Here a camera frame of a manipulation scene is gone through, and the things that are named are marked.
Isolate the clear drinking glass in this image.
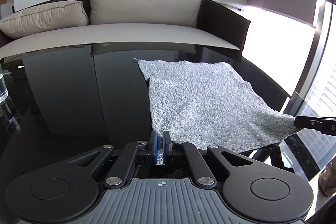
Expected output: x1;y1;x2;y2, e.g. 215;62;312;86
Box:
0;68;8;103

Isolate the grey terry towel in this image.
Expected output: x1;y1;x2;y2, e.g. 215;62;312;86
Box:
136;60;299;153

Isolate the large beige back cushion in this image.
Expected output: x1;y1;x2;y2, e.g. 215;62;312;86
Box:
90;0;202;27

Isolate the dark sofa beige seat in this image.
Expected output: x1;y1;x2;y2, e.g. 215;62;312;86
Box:
1;0;251;61

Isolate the small beige side cushion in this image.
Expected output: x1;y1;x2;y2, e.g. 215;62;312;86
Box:
1;1;90;39

